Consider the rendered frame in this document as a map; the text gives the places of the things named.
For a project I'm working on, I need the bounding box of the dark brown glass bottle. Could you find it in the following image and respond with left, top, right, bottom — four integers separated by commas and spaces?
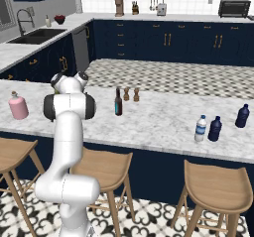
114, 87, 124, 117

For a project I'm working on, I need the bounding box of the brown wooden pepper mill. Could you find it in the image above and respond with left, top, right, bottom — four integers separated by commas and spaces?
133, 87, 141, 103
123, 86, 131, 102

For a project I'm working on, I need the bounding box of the wooden bar stool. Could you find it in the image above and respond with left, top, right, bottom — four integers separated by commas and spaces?
68, 146, 136, 237
170, 159, 254, 237
0, 137, 46, 237

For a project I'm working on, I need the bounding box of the clear plastic water bottle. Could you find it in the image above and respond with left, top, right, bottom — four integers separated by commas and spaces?
193, 114, 208, 143

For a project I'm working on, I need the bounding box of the steel dishwasher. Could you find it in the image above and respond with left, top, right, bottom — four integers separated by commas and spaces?
70, 26, 91, 73

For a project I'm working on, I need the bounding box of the navy base cupboards run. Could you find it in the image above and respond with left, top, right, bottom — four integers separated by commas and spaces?
86, 18, 254, 67

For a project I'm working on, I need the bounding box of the dark blue plastic bottle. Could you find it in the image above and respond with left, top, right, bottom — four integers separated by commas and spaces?
234, 103, 251, 129
207, 115, 223, 143

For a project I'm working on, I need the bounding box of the navy sink cupboards run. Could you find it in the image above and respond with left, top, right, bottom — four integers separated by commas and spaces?
0, 32, 77, 83

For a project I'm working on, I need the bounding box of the knife block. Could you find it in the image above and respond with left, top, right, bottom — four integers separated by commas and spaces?
131, 0, 140, 16

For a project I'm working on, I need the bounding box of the brown coffee machine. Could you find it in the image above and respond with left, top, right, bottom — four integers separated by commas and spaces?
114, 0, 125, 18

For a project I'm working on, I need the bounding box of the silver toaster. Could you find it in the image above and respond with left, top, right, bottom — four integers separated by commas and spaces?
156, 2, 168, 17

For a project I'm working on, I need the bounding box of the pink glass bottle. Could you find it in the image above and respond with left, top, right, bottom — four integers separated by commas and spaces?
8, 90, 30, 121

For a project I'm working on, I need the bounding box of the dark bowl of red fruit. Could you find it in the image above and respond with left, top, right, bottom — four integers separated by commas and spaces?
54, 14, 66, 26

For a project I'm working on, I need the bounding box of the white paper towel roll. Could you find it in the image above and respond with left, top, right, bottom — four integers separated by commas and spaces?
74, 0, 84, 15

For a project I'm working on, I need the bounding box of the black kitchen sink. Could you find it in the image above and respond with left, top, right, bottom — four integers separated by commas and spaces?
6, 28, 68, 46

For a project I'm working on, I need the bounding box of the dark metal tap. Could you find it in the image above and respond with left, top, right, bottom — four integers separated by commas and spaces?
16, 8, 36, 37

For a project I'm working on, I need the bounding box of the black toaster oven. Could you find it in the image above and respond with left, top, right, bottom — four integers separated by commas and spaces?
217, 0, 252, 19

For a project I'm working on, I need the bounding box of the window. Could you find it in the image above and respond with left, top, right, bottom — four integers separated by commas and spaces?
0, 0, 18, 34

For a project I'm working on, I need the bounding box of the rail with hanging tools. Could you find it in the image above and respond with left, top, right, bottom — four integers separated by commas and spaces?
149, 0, 167, 12

